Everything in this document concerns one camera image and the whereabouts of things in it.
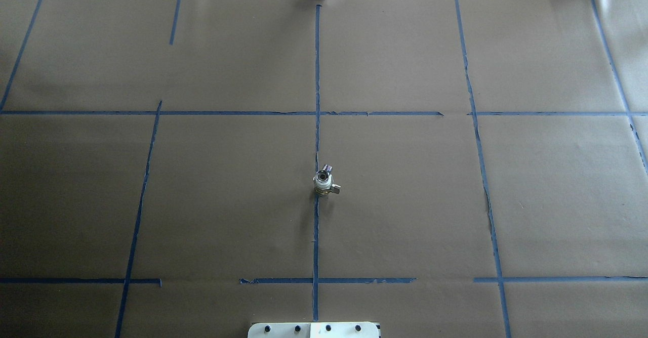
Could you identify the white pillar with base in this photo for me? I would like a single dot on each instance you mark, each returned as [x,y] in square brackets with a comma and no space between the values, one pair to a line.
[315,329]

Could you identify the chrome metal valve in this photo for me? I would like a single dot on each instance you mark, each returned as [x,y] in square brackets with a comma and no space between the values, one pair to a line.
[324,182]

